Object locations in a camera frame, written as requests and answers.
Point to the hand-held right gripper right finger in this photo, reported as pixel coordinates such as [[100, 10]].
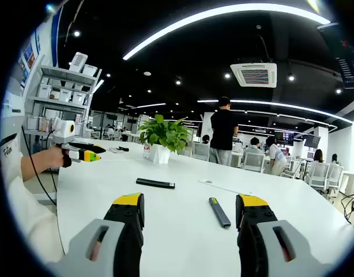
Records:
[[252, 219]]

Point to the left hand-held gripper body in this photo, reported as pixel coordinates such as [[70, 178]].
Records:
[[64, 130]]

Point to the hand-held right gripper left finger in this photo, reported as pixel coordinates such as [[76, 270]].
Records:
[[128, 219]]

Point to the black remote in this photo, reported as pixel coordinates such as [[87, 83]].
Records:
[[154, 182]]

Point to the person's left hand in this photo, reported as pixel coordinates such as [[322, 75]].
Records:
[[54, 157]]

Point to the grey shelf rack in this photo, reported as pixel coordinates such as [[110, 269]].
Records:
[[50, 101]]

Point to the group of white storage boxes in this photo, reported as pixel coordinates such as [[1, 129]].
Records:
[[64, 95]]

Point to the small black object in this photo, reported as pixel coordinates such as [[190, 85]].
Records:
[[124, 149]]

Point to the white office chair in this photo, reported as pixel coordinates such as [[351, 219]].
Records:
[[318, 176], [253, 163], [335, 173], [200, 151]]

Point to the white table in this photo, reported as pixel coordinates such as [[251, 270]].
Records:
[[180, 245]]

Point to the red white small carton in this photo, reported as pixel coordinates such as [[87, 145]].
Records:
[[146, 151]]

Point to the green plant in white pot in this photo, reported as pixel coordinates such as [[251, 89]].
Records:
[[161, 154]]

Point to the small colourful screen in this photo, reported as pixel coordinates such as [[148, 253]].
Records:
[[284, 138]]

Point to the tilted black monitor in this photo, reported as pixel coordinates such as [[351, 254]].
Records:
[[312, 140]]

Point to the long ceiling light strip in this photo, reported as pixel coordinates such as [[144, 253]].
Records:
[[131, 54]]

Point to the curved ceiling light strip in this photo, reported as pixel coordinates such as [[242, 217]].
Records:
[[211, 101]]

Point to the ceiling air conditioner unit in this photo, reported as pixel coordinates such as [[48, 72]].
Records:
[[253, 75]]

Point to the hanging dark ceiling monitor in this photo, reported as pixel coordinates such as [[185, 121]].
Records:
[[344, 54]]

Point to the wall posters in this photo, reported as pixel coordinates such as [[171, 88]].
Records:
[[29, 57]]

